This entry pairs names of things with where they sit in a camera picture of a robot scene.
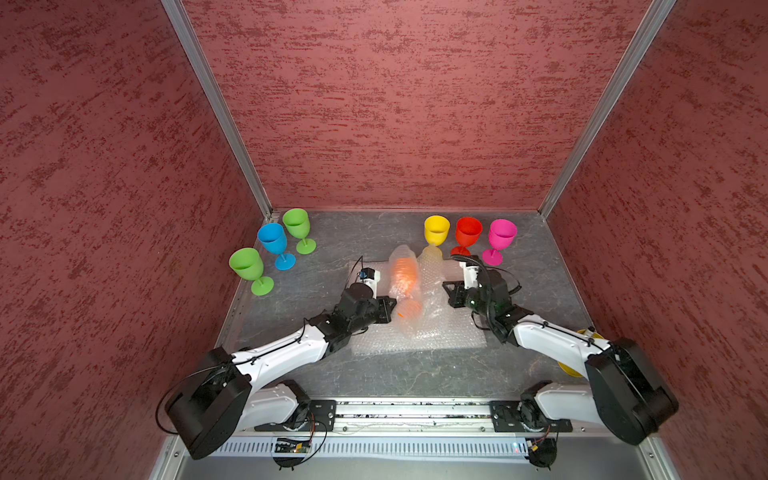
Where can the left aluminium corner post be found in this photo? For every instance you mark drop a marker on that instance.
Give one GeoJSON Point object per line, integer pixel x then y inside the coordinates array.
{"type": "Point", "coordinates": [192, 47]}

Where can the white slotted cable duct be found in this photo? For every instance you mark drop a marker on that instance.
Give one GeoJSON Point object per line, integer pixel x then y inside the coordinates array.
{"type": "Point", "coordinates": [408, 448]}

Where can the left base wiring board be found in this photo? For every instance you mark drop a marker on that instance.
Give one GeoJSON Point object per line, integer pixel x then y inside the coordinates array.
{"type": "Point", "coordinates": [289, 453]}

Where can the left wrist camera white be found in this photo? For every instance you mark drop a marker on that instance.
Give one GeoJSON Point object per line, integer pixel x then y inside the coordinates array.
{"type": "Point", "coordinates": [369, 277]}

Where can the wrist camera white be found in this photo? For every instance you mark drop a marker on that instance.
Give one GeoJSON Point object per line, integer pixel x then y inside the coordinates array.
{"type": "Point", "coordinates": [470, 276]}
{"type": "Point", "coordinates": [369, 277]}

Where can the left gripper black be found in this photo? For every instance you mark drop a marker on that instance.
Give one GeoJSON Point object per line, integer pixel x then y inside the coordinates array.
{"type": "Point", "coordinates": [386, 305]}

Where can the right base wiring plug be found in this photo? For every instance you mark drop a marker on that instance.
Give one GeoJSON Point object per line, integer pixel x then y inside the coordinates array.
{"type": "Point", "coordinates": [542, 453]}

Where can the blue glass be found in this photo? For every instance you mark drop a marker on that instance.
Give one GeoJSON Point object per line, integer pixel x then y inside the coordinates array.
{"type": "Point", "coordinates": [273, 238]}

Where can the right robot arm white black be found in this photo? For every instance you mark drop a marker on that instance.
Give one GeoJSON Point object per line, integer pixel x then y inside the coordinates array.
{"type": "Point", "coordinates": [624, 391]}

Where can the aluminium corner post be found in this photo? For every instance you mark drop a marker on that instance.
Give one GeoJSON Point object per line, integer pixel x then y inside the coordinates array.
{"type": "Point", "coordinates": [192, 47]}
{"type": "Point", "coordinates": [642, 39]}

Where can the dark green glass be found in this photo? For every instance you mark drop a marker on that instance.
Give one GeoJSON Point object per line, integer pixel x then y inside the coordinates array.
{"type": "Point", "coordinates": [297, 223]}

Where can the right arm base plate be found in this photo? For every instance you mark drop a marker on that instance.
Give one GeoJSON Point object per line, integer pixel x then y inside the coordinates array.
{"type": "Point", "coordinates": [507, 417]}

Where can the pink glass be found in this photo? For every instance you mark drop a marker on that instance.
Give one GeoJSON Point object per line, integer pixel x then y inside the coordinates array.
{"type": "Point", "coordinates": [501, 234]}

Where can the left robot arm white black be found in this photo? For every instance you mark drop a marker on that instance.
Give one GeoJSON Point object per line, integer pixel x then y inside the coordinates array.
{"type": "Point", "coordinates": [229, 392]}

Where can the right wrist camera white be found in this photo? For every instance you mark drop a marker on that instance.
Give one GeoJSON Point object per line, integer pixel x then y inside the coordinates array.
{"type": "Point", "coordinates": [470, 276]}

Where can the orange glass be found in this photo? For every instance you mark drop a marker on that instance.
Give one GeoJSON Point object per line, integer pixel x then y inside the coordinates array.
{"type": "Point", "coordinates": [414, 282]}

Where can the red glass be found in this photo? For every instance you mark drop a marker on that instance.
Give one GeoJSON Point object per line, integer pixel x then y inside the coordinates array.
{"type": "Point", "coordinates": [468, 231]}

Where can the yellow glass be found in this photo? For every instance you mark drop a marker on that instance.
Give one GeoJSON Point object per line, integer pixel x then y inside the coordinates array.
{"type": "Point", "coordinates": [436, 229]}

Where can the aluminium front rail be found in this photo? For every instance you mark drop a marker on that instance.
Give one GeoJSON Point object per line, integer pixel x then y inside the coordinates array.
{"type": "Point", "coordinates": [356, 416]}

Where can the yellow cup holding cables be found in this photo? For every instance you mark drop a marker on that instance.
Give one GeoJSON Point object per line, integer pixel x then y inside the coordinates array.
{"type": "Point", "coordinates": [589, 332]}

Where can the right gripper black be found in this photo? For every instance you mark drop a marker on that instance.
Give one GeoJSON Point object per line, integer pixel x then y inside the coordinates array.
{"type": "Point", "coordinates": [455, 294]}

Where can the right aluminium corner post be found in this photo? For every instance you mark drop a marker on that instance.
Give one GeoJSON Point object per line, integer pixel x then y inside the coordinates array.
{"type": "Point", "coordinates": [642, 39]}

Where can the light green wine glass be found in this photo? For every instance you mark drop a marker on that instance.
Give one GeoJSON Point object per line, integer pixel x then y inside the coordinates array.
{"type": "Point", "coordinates": [248, 265]}

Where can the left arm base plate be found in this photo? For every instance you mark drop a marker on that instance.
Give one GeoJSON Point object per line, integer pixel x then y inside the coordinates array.
{"type": "Point", "coordinates": [308, 414]}

